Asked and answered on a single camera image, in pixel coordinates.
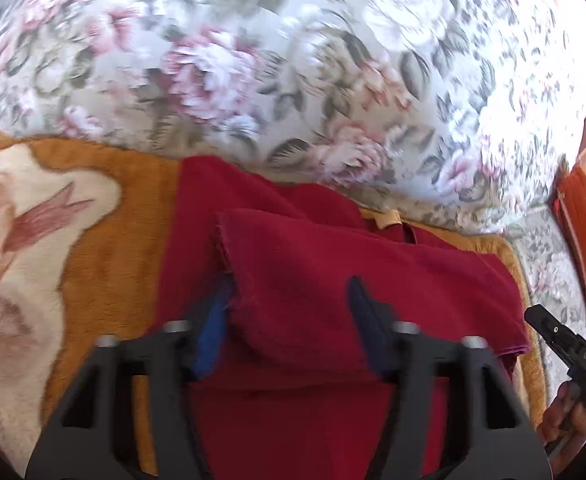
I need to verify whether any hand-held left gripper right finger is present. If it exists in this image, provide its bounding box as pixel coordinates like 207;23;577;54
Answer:
347;275;554;480

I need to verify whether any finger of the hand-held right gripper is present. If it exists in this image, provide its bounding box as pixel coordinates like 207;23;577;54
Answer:
524;304;586;376

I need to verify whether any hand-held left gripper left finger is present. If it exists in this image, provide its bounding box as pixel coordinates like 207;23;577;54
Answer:
24;276;236;480

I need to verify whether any red cloth garment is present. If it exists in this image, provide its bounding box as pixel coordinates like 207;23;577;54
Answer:
149;155;532;480

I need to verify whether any person's right hand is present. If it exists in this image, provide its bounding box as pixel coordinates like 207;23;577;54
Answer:
537;380;586;448

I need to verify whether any orange cushion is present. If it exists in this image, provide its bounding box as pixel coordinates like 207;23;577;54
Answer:
553;162;586;333

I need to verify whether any orange floral plush blanket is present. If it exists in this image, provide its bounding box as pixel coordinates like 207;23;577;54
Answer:
0;121;548;480

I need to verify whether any grey floral bedsheet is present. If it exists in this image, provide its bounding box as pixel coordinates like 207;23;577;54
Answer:
0;0;586;346

